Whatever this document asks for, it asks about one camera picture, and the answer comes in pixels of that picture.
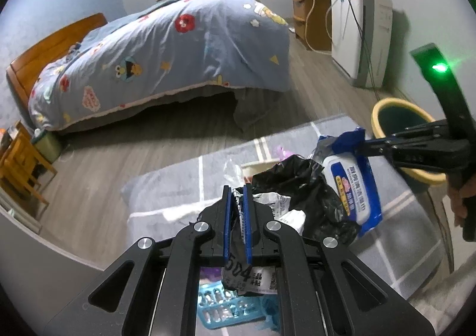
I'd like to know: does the person's right hand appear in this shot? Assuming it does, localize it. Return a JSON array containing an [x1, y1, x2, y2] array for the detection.
[[447, 176, 476, 227]]

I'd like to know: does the light blue plastic basket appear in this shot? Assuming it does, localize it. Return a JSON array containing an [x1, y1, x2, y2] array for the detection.
[[197, 281, 281, 331]]

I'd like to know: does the wooden bedside stool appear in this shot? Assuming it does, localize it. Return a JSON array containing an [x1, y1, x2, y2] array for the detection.
[[1, 121, 57, 215]]

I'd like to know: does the blue wet wipes pack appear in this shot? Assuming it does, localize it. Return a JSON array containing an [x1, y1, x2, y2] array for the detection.
[[313, 128, 382, 237]]

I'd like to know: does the black plastic bag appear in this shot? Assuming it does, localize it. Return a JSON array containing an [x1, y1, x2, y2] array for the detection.
[[252, 155, 361, 246]]

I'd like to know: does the blue cartoon duvet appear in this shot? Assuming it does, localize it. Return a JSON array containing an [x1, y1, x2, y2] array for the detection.
[[27, 0, 290, 131]]

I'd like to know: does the wooden tv cabinet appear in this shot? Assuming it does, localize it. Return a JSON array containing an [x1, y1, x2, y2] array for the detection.
[[292, 0, 332, 52]]

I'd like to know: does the wooden bed headboard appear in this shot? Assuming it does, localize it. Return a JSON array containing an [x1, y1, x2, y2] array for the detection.
[[6, 13, 107, 110]]

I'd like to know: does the small green waste bin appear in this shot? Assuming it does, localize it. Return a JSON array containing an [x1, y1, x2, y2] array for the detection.
[[32, 128, 63, 164]]

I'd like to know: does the red white paper cup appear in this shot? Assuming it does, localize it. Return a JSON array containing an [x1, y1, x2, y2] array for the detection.
[[240, 160, 279, 183]]

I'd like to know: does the yellow rimmed teal trash bin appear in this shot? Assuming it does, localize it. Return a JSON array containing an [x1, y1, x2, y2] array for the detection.
[[370, 98, 446, 186]]

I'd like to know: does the grey checked floor mat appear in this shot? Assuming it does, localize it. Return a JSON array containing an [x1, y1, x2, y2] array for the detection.
[[120, 114, 447, 299]]

